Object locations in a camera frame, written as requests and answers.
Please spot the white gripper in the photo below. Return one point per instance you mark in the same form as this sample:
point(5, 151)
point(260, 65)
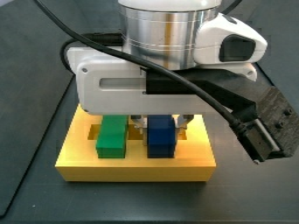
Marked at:
point(110, 87)

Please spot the blue rectangular bar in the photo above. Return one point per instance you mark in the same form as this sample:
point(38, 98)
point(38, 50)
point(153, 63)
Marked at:
point(160, 136)

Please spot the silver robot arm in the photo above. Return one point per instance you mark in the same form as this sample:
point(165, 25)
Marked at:
point(180, 34)

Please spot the yellow slotted board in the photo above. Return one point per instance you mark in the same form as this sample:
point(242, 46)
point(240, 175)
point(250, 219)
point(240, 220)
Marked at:
point(78, 163)

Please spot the green rectangular bar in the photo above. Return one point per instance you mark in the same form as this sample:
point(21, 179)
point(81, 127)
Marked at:
point(110, 144)

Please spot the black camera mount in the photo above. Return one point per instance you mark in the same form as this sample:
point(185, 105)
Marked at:
point(268, 123)

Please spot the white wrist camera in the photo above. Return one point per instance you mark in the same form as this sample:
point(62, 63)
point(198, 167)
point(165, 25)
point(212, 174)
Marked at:
point(226, 41)

